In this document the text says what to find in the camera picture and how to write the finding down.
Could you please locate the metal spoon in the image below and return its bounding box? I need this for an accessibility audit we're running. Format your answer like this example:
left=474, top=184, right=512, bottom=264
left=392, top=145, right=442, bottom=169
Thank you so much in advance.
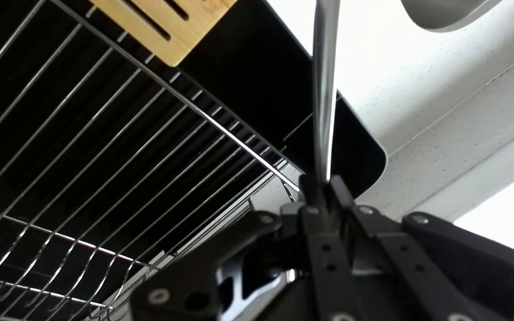
left=310, top=0, right=342, bottom=184

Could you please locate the bamboo knife block insert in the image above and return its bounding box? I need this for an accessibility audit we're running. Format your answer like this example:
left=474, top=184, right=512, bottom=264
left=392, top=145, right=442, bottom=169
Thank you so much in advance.
left=89, top=0, right=237, bottom=68

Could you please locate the stainless steel sink basin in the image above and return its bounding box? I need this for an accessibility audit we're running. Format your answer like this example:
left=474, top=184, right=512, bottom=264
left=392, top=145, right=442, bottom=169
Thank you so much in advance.
left=399, top=0, right=503, bottom=32

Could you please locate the black utensil holder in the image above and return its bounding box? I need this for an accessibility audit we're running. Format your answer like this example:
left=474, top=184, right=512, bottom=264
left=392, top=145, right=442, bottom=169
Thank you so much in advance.
left=178, top=0, right=387, bottom=202

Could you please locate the chrome wire dish rack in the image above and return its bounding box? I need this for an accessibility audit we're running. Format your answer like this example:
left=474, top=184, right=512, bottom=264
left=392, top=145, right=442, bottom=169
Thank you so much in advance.
left=0, top=0, right=306, bottom=321

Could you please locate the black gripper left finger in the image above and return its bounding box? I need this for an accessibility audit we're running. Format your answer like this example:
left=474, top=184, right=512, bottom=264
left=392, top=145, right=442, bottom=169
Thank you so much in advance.
left=128, top=173, right=356, bottom=321

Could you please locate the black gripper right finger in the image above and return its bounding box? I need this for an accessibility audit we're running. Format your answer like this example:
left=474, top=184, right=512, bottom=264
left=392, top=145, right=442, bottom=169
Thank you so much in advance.
left=326, top=173, right=514, bottom=321

